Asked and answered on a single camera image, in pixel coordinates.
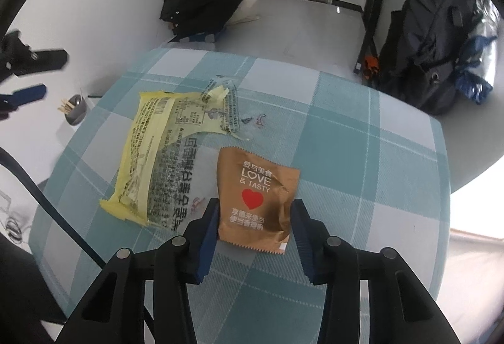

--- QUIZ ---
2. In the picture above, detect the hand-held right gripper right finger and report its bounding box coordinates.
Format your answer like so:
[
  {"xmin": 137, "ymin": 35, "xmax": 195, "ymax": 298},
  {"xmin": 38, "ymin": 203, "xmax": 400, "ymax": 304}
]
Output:
[{"xmin": 290, "ymin": 199, "xmax": 453, "ymax": 344}]

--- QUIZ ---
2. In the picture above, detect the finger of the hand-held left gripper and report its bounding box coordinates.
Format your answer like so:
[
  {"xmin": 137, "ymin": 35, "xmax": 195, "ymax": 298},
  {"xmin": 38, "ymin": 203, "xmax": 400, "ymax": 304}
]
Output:
[
  {"xmin": 16, "ymin": 49, "xmax": 70, "ymax": 76},
  {"xmin": 0, "ymin": 83, "xmax": 48, "ymax": 119}
]

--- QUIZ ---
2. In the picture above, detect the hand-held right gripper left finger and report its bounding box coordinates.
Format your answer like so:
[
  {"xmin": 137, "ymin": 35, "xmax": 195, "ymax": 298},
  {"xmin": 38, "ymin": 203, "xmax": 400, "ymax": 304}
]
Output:
[{"xmin": 55, "ymin": 198, "xmax": 221, "ymax": 344}]

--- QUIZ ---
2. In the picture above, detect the brown heart print sachet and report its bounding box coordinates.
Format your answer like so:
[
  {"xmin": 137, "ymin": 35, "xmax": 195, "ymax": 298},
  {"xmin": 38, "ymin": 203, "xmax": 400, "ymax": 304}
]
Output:
[{"xmin": 216, "ymin": 146, "xmax": 302, "ymax": 255}]

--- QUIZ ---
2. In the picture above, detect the white chopstick holder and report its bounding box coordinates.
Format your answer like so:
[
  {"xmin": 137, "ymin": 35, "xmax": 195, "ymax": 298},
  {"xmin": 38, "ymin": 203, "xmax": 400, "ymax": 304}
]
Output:
[{"xmin": 65, "ymin": 94, "xmax": 88, "ymax": 127}]

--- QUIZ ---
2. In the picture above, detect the blue checked tablecloth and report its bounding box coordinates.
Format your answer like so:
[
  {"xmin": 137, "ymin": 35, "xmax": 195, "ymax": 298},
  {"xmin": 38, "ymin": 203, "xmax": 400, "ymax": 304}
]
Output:
[{"xmin": 31, "ymin": 48, "xmax": 451, "ymax": 344}]

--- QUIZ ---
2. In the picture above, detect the torn yellow snack packet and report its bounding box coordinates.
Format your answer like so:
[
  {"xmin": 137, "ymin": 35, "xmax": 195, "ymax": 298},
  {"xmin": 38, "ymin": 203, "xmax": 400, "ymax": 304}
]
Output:
[{"xmin": 99, "ymin": 82, "xmax": 247, "ymax": 228}]

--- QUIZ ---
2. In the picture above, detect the black bag on floor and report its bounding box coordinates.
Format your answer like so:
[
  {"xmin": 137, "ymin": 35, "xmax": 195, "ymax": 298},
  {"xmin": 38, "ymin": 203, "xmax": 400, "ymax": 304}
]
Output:
[{"xmin": 159, "ymin": 0, "xmax": 245, "ymax": 42}]

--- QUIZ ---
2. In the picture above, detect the person's left leg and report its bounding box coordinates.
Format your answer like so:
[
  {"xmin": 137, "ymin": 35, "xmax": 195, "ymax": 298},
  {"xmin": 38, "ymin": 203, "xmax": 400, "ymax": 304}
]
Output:
[{"xmin": 0, "ymin": 238, "xmax": 68, "ymax": 344}]

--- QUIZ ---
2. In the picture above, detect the orange black tool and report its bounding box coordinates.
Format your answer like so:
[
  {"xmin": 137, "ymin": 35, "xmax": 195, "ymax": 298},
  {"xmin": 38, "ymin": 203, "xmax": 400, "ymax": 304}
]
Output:
[{"xmin": 362, "ymin": 55, "xmax": 381, "ymax": 79}]

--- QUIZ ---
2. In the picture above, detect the white cloth bag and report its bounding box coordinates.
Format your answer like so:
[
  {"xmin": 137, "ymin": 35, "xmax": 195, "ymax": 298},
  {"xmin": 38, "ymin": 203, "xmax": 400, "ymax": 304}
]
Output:
[{"xmin": 230, "ymin": 0, "xmax": 261, "ymax": 25}]

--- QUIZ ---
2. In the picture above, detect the black backpack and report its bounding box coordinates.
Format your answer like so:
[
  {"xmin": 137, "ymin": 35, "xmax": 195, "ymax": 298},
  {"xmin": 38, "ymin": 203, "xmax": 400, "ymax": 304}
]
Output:
[{"xmin": 378, "ymin": 0, "xmax": 483, "ymax": 116}]

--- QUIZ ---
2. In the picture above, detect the silver folded umbrella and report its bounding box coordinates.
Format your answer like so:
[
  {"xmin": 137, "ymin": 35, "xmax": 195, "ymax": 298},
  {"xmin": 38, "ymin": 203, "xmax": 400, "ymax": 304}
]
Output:
[{"xmin": 455, "ymin": 0, "xmax": 503, "ymax": 104}]

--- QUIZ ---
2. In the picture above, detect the black cable bundle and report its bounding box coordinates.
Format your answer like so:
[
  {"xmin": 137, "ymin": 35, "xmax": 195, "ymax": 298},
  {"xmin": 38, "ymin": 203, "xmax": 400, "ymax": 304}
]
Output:
[{"xmin": 0, "ymin": 190, "xmax": 29, "ymax": 239}]

